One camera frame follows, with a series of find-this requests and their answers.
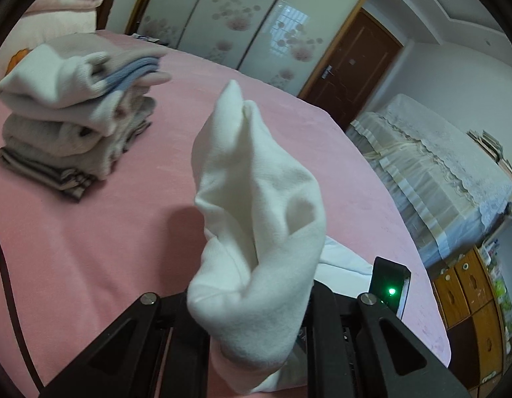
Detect white knit folded garment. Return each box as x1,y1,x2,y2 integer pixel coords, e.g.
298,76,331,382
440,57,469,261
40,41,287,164
0,33,172,136

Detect dark wooden headboard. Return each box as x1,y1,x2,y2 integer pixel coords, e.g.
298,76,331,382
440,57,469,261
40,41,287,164
95,0,116,33

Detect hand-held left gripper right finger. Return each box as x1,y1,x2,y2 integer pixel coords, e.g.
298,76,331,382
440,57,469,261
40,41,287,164
309,282,473,398

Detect stack of books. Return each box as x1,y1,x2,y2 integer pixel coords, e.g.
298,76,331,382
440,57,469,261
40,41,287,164
466,128,512,185

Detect grey fleece folded garment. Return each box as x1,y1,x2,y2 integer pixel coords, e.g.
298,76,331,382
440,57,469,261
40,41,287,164
7,130,134,181

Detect pink pillow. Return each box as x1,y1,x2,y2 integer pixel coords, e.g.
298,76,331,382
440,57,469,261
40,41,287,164
0,7,98,97

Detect floral sliding-door wardrobe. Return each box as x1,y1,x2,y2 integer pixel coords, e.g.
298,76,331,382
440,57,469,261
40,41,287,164
124,0,381,99

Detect wooden cabinet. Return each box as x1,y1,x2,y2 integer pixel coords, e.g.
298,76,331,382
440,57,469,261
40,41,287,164
431,238,512,387

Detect black cable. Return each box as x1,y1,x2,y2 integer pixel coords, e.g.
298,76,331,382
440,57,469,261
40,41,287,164
0,223,44,395

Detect striped folded garment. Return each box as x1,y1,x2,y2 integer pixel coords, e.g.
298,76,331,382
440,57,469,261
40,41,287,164
0,121,153,202

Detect white sweatshirt with orange stripes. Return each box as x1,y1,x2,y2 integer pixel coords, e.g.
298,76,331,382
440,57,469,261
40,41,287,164
185,80,374,396

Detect pink blanket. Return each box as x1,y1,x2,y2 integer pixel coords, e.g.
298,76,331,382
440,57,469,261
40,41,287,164
0,29,453,398

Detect brown wooden door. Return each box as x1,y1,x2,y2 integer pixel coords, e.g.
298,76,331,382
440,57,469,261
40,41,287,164
299,6,406,132

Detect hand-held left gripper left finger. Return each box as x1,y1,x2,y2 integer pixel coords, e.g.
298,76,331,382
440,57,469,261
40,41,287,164
40,291,212,398

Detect bed with white cover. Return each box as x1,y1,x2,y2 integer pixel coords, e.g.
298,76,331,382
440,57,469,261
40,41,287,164
346,93,512,271

